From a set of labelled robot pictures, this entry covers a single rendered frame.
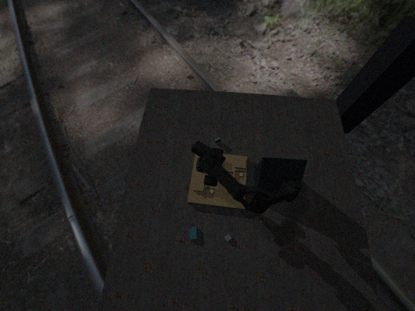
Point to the teal rectangular block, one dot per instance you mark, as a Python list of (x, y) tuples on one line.
[(192, 232)]

